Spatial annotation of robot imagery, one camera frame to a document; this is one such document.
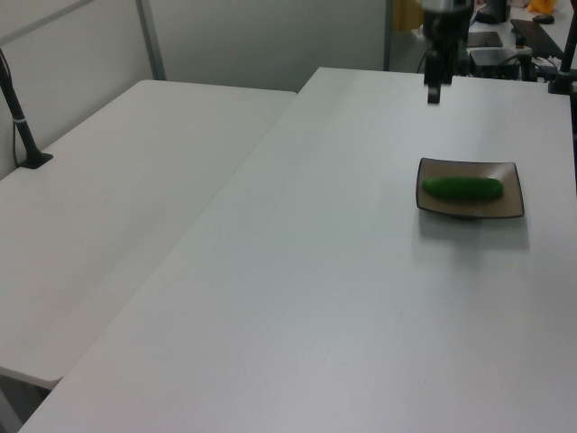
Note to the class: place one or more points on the black electronics box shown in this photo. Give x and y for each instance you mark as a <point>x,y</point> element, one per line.
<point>493,63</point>

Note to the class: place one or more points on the grey partition corner post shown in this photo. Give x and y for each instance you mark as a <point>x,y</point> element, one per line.
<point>151,40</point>

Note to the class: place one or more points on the black flat tablet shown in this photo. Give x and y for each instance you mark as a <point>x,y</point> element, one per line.
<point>486,39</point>

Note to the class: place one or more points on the yellow crumpled object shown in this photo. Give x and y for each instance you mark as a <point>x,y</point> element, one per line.
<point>541,6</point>

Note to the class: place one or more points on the black camera stand clamp base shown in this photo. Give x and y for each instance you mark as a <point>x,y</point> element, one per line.
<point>562,72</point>

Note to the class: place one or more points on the brown square ceramic plate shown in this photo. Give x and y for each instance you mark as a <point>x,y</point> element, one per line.
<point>469,208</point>

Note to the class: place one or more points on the grey partition end post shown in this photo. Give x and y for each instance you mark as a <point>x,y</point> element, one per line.
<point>387,36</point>

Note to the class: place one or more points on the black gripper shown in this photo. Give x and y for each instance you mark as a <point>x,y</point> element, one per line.
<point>444,31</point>

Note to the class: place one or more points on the black computer keyboard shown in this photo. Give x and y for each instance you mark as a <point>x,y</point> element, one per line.
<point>538,38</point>

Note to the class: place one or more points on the green cucumber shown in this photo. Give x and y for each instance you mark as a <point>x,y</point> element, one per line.
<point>462,188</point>

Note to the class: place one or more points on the black camera stand white band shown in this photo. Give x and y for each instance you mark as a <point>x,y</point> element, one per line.
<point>20,126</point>

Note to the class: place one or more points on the black monitor foot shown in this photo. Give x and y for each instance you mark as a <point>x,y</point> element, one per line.
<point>493,11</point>

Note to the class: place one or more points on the black computer mouse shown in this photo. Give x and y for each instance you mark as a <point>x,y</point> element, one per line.
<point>543,19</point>

